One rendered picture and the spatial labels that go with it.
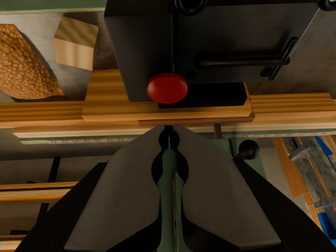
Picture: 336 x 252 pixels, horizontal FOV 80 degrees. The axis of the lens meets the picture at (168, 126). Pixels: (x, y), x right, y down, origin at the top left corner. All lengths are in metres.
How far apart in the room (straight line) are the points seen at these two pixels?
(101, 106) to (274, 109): 0.27
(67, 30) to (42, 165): 3.23
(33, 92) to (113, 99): 0.13
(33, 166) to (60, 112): 3.15
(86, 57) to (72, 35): 0.02
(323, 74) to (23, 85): 0.44
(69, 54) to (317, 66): 0.33
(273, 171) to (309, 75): 2.65
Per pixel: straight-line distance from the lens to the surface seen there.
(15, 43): 0.32
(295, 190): 2.20
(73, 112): 0.37
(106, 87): 0.29
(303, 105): 0.40
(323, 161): 1.13
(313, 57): 0.36
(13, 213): 3.42
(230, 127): 0.36
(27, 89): 0.35
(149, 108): 0.25
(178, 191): 0.38
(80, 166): 3.14
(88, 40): 0.25
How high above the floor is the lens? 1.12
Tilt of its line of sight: 30 degrees down
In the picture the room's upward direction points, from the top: 178 degrees clockwise
